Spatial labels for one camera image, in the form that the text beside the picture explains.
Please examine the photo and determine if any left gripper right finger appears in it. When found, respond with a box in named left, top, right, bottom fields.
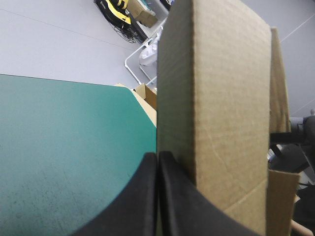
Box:
left=159, top=151, right=262, bottom=236

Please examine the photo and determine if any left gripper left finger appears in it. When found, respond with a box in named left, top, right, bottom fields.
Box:
left=70, top=152, right=158, bottom=236

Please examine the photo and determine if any brown cardboard box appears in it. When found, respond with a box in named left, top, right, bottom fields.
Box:
left=156, top=0, right=301, bottom=236

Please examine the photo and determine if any open cardboard carton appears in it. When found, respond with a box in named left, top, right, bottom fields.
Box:
left=132, top=83, right=158, bottom=111

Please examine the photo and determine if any white metal rack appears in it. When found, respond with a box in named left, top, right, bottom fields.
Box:
left=124, top=0, right=171, bottom=87

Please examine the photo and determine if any white plastic bag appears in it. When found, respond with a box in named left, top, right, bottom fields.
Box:
left=138, top=36, right=159, bottom=66

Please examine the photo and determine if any small cardboard carton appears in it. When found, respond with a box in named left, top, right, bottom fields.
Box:
left=127, top=0, right=158, bottom=28

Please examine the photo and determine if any yellow robot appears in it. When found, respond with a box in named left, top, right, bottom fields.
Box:
left=94, top=0, right=132, bottom=25

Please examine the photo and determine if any black cable bundle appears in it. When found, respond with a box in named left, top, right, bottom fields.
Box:
left=108, top=14, right=149, bottom=44

